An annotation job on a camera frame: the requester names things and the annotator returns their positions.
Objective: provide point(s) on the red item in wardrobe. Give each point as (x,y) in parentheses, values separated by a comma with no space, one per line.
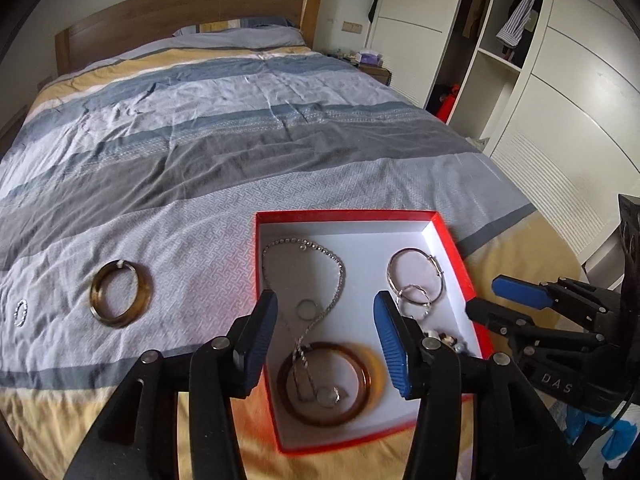
(447,105)

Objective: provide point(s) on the wooden headboard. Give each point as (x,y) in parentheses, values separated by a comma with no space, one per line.
(175,15)

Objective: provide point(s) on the wooden nightstand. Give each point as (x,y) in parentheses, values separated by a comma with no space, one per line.
(375,72)

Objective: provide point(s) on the red jewelry box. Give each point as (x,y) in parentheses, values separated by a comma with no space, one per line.
(360,245)

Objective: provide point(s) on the person's right hand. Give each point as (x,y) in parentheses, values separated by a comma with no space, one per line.
(616,435)

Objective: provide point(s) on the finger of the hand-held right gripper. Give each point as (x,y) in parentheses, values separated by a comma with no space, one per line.
(492,312)
(520,290)

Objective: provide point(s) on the amber orange bangle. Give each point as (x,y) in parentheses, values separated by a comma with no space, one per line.
(325,418)

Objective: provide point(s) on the dark brown bangle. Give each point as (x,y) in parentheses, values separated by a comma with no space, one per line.
(147,292)

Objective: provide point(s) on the purple tissue box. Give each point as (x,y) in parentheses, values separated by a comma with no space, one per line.
(371,56)

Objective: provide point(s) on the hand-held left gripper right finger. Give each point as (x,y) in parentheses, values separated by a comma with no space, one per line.
(392,340)

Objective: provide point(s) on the white wardrobe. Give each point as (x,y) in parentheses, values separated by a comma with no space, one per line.
(575,85)

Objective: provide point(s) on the wall switch plate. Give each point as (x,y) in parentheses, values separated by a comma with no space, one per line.
(352,26)

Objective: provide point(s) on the grey pillow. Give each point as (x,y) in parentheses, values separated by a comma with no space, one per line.
(250,37)

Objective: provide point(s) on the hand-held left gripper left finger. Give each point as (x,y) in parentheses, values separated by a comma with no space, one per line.
(260,340)

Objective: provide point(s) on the thin silver bangle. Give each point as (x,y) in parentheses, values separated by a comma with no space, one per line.
(415,249)

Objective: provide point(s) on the striped hanging shirt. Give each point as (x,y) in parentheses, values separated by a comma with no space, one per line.
(520,7)

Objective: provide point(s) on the striped grey yellow duvet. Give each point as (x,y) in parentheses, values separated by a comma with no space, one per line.
(200,135)

